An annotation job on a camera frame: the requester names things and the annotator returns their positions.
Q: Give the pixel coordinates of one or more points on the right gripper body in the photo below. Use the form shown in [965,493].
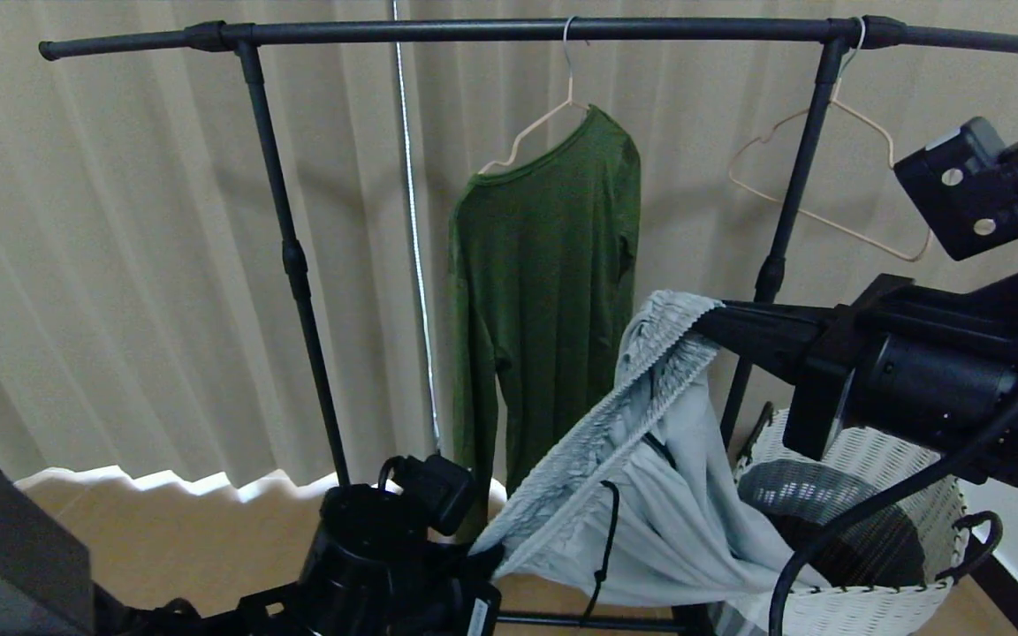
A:
[933,389]

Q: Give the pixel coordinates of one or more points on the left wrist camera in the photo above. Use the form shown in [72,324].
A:
[434,490]

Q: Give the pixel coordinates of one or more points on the green long-sleeved shirt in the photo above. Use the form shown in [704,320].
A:
[544,265]

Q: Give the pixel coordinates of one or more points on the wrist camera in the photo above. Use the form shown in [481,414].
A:
[434,490]
[964,190]

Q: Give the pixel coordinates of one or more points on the black clothes rack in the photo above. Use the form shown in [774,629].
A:
[474,31]

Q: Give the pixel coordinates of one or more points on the white laundry basket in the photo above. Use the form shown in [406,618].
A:
[871,609]

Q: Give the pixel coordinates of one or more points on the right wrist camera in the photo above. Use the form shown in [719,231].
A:
[964,190]

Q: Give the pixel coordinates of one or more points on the pale grey shorts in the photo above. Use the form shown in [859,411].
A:
[695,512]

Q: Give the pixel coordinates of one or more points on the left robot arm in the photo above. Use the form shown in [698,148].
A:
[368,565]

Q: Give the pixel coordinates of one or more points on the beige curtain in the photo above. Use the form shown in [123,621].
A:
[120,221]

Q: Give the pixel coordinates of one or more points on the pink clothes hanger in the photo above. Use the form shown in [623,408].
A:
[569,79]
[827,221]

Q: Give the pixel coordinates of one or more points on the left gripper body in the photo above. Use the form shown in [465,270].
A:
[469,592]

